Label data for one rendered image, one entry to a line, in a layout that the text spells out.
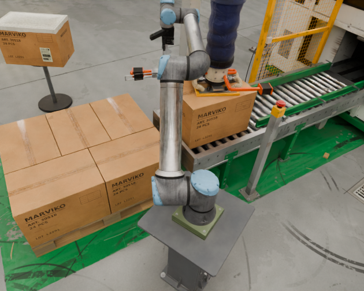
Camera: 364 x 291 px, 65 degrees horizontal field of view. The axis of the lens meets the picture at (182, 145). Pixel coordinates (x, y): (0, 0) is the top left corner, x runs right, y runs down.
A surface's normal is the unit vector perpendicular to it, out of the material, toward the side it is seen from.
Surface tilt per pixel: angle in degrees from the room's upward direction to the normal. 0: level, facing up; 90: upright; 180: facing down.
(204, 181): 7
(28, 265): 0
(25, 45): 90
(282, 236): 0
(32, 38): 90
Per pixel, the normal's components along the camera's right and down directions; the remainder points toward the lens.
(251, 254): 0.06, -0.73
